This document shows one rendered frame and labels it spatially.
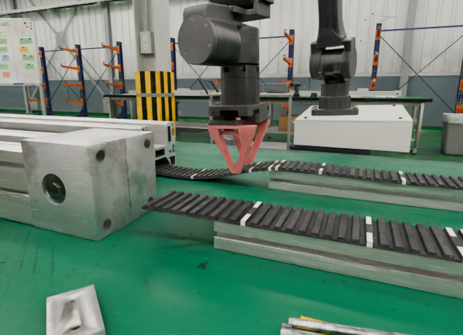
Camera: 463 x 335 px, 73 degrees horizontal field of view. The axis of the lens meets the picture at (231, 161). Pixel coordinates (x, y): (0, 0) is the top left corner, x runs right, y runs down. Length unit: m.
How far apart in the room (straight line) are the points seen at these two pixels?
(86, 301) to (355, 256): 0.20
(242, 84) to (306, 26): 7.74
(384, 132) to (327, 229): 0.57
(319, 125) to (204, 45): 0.49
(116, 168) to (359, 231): 0.24
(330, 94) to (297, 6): 7.45
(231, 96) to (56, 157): 0.24
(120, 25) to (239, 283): 10.47
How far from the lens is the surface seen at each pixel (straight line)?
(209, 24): 0.39
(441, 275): 0.29
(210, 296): 0.25
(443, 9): 8.17
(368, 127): 0.82
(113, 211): 0.35
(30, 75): 6.05
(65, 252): 0.33
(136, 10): 3.96
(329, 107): 0.88
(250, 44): 0.46
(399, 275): 0.28
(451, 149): 5.38
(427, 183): 0.46
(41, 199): 0.38
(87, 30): 11.50
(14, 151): 0.39
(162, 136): 0.58
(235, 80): 0.45
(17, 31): 6.17
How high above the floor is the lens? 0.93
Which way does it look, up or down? 13 degrees down
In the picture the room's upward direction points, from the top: straight up
